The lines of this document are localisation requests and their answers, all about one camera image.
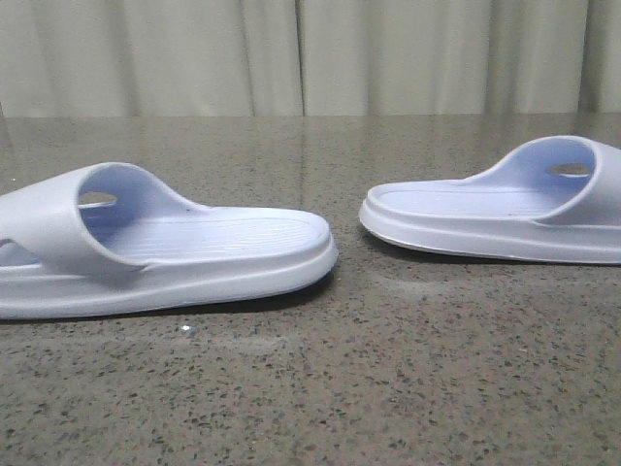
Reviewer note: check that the pale grey-green curtain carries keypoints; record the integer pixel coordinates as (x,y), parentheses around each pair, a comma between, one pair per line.
(308,58)

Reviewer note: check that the light blue slipper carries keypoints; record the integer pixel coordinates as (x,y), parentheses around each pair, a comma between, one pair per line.
(553,199)
(112,239)

